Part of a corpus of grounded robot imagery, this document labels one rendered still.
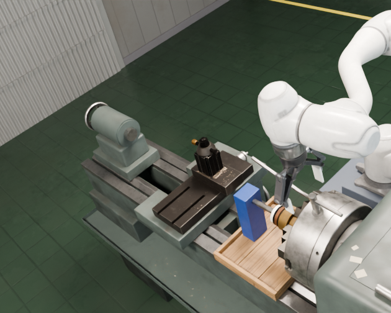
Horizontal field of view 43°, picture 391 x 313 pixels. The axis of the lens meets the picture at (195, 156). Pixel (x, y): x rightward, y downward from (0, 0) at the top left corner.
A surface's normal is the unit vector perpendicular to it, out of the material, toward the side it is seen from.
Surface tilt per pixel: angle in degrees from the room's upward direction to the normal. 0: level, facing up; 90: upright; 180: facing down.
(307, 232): 35
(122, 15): 90
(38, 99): 90
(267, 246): 0
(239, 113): 0
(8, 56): 90
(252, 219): 90
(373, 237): 0
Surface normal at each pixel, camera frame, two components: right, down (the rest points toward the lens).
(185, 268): -0.22, -0.74
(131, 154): 0.68, 0.35
